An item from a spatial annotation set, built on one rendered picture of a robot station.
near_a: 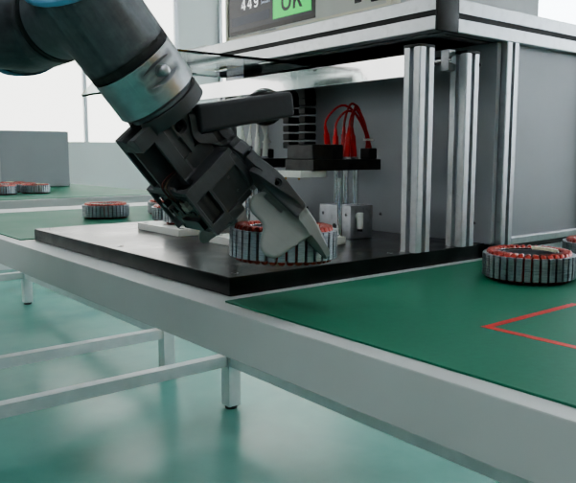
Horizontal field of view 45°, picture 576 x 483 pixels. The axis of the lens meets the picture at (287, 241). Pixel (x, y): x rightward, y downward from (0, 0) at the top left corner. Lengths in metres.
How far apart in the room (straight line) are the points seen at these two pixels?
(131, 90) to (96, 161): 5.46
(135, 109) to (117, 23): 0.07
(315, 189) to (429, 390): 0.88
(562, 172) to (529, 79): 0.18
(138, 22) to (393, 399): 0.36
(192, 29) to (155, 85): 5.98
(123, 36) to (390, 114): 0.72
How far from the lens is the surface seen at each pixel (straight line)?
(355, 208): 1.11
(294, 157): 1.09
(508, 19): 1.11
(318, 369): 0.61
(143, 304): 0.87
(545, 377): 0.53
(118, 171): 6.12
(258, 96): 0.67
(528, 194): 1.17
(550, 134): 1.22
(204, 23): 6.65
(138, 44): 0.58
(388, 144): 1.22
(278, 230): 0.64
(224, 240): 1.04
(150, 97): 0.59
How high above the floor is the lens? 0.91
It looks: 7 degrees down
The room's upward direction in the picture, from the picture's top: straight up
